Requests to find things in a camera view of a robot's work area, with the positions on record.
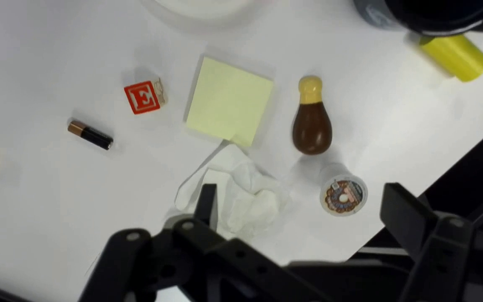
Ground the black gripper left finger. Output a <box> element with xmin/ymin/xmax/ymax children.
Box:
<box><xmin>79</xmin><ymin>185</ymin><xmax>330</xmax><ymax>302</ymax></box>

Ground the dark blue mug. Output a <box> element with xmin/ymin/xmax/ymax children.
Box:
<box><xmin>352</xmin><ymin>0</ymin><xmax>483</xmax><ymax>37</ymax></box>

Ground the black copper battery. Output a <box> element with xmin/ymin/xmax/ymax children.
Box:
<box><xmin>67</xmin><ymin>119</ymin><xmax>114</xmax><ymax>149</ymax></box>

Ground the brown and yellow bottle toy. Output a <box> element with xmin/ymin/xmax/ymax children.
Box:
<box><xmin>292</xmin><ymin>76</ymin><xmax>332</xmax><ymax>154</ymax></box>

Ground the red letter E cube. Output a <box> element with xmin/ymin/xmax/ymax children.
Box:
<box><xmin>124</xmin><ymin>79</ymin><xmax>166</xmax><ymax>116</ymax></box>

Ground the yellow cylinder block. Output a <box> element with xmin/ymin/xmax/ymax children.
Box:
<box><xmin>419</xmin><ymin>35</ymin><xmax>483</xmax><ymax>82</ymax></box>

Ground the white plastic plate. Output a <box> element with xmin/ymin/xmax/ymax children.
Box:
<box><xmin>141</xmin><ymin>0</ymin><xmax>270</xmax><ymax>25</ymax></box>

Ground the white paper serviette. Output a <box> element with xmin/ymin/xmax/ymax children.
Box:
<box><xmin>174</xmin><ymin>144</ymin><xmax>287</xmax><ymax>233</ymax></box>

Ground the yellow sticky note pad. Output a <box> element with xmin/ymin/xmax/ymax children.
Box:
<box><xmin>186</xmin><ymin>57</ymin><xmax>273</xmax><ymax>148</ymax></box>

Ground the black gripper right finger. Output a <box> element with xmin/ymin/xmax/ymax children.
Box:
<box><xmin>381</xmin><ymin>183</ymin><xmax>483</xmax><ymax>302</ymax></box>

